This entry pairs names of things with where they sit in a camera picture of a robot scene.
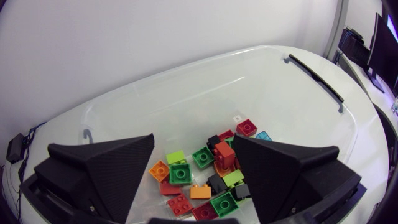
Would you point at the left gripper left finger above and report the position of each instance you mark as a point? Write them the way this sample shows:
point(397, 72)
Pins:
point(109, 168)

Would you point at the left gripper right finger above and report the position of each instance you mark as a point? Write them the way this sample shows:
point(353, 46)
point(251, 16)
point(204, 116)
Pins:
point(280, 174)

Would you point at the clear plastic container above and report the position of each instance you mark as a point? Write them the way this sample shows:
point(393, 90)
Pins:
point(217, 87)

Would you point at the clear blue toy brick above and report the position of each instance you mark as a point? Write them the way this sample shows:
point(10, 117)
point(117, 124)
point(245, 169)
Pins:
point(263, 136)

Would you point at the black toy brick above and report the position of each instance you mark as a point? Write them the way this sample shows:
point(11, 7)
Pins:
point(213, 141)
point(216, 183)
point(242, 191)

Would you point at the lime green toy brick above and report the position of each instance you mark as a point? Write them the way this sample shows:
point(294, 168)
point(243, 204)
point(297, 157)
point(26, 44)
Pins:
point(175, 156)
point(233, 178)

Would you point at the orange toy brick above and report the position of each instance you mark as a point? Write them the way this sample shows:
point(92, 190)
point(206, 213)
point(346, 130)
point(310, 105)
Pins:
point(200, 192)
point(159, 170)
point(222, 172)

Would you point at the red toy brick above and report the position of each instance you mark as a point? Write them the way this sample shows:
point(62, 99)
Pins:
point(179, 204)
point(204, 212)
point(169, 188)
point(224, 154)
point(246, 127)
point(226, 134)

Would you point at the black power brick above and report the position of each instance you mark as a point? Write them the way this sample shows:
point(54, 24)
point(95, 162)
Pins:
point(15, 148)

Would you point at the dark screen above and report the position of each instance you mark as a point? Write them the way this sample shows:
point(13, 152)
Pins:
point(384, 53)

